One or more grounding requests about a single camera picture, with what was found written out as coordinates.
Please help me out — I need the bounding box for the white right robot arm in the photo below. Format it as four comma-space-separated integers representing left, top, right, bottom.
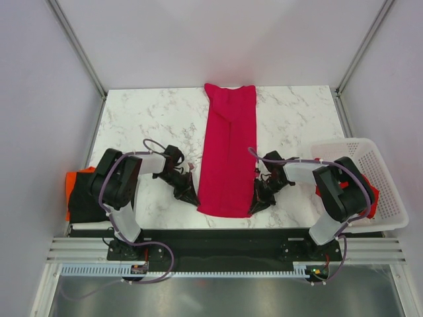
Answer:
249, 151, 379, 260

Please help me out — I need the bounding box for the crimson pink t-shirt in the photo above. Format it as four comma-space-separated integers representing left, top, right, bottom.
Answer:
198, 83, 257, 219

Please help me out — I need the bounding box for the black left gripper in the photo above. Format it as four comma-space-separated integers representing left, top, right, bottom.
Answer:
155, 170, 200, 207

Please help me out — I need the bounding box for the white folded t-shirt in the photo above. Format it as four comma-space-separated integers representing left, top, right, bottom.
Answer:
71, 221, 112, 230

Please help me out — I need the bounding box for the white plastic laundry basket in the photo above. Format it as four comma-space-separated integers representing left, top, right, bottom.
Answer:
303, 138, 409, 234

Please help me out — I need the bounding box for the aluminium front rail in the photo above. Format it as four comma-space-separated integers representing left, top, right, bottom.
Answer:
47, 238, 406, 265

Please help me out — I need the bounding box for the red t-shirt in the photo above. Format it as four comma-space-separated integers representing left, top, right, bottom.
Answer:
315, 173, 379, 222

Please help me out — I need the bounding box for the aluminium frame post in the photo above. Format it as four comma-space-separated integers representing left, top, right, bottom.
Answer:
333, 0, 397, 98
46, 0, 108, 100

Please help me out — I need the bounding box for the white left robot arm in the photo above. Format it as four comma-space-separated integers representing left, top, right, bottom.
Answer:
88, 145, 200, 261

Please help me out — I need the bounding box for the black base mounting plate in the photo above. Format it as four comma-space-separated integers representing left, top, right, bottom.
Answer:
70, 229, 383, 271

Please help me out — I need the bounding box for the white slotted cable duct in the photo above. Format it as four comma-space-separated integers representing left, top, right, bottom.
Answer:
60, 263, 312, 278

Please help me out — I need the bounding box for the aluminium frame post right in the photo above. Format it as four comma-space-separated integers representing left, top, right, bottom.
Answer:
333, 0, 397, 98

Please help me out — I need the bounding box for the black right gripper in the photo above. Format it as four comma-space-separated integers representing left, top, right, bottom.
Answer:
249, 176, 288, 215

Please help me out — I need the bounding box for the folded black t-shirt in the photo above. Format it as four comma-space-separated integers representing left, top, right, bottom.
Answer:
69, 173, 108, 224

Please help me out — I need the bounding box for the aluminium frame post left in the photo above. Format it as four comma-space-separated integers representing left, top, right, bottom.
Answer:
46, 0, 108, 100

